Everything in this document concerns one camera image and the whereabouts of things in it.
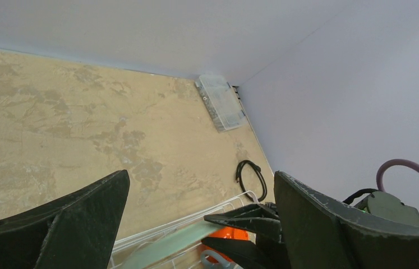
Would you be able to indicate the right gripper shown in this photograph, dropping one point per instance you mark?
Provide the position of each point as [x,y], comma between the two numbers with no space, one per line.
[261,219]

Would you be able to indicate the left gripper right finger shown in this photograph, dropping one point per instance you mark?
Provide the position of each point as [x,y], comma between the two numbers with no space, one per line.
[321,232]

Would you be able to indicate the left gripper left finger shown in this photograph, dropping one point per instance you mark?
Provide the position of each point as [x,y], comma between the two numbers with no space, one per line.
[77,230]

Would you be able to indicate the orange bowl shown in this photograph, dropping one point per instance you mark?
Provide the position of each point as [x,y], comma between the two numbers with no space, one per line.
[227,234]

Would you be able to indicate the light green round plate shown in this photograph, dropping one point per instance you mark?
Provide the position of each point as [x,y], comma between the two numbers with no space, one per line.
[170,244]

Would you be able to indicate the grey coffee mug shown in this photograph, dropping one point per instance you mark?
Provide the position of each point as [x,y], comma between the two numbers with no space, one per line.
[213,260]

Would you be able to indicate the clear plastic organizer box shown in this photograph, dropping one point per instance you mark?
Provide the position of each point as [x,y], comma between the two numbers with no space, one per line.
[221,102]

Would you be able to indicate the white wire dish rack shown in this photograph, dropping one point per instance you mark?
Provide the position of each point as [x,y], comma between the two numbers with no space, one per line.
[186,258]

